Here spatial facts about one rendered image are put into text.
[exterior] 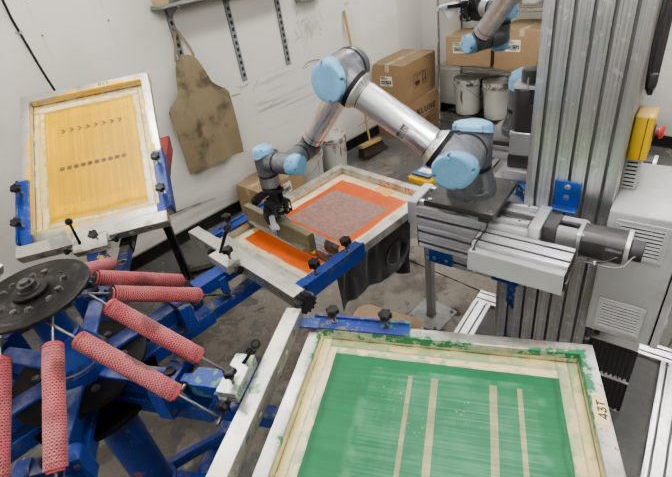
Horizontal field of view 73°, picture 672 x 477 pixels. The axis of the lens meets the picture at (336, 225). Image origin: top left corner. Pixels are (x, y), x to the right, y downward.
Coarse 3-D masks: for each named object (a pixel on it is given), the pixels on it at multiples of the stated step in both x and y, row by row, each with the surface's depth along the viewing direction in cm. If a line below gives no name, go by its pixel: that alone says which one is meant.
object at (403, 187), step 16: (320, 176) 227; (336, 176) 232; (352, 176) 229; (368, 176) 220; (384, 176) 217; (304, 192) 219; (384, 224) 183; (400, 224) 187; (368, 240) 175; (256, 256) 177; (288, 272) 166; (304, 288) 157
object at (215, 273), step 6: (210, 270) 165; (216, 270) 164; (222, 270) 164; (204, 276) 162; (210, 276) 162; (216, 276) 161; (222, 276) 163; (228, 276) 165; (234, 276) 167; (192, 282) 160; (198, 282) 160; (204, 282) 159; (210, 282) 160; (216, 282) 162; (204, 288) 159; (210, 288) 161; (216, 288) 163
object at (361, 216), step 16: (352, 208) 204; (368, 208) 202; (384, 208) 200; (336, 224) 194; (352, 224) 193; (368, 224) 191; (336, 240) 184; (352, 240) 183; (288, 256) 180; (304, 256) 178
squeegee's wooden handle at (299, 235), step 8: (248, 208) 187; (256, 208) 185; (248, 216) 191; (256, 216) 185; (264, 224) 183; (280, 224) 173; (288, 224) 171; (280, 232) 177; (288, 232) 172; (296, 232) 167; (304, 232) 165; (296, 240) 170; (304, 240) 166; (312, 240) 166; (312, 248) 167
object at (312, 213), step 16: (336, 192) 218; (352, 192) 216; (368, 192) 214; (304, 208) 210; (320, 208) 208; (336, 208) 206; (304, 224) 198; (320, 224) 196; (256, 240) 193; (272, 240) 191
